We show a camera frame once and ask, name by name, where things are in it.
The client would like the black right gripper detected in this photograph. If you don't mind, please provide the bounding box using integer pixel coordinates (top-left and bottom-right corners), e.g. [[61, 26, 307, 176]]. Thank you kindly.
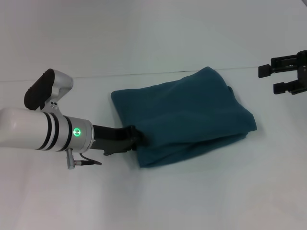
[[258, 49, 307, 96]]

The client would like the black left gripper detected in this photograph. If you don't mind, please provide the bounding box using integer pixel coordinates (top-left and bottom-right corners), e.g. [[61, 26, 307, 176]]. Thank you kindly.
[[91, 124, 146, 156]]

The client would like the blue-green shirt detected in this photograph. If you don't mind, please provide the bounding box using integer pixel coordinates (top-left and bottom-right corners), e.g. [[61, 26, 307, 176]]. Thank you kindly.
[[110, 66, 259, 169]]

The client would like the red-brown left gripper cable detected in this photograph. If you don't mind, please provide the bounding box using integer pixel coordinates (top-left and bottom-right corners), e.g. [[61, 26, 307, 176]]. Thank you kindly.
[[66, 148, 103, 170]]

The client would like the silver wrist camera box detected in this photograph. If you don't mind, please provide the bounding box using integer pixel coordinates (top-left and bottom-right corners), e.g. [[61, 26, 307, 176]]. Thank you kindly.
[[24, 68, 74, 114]]

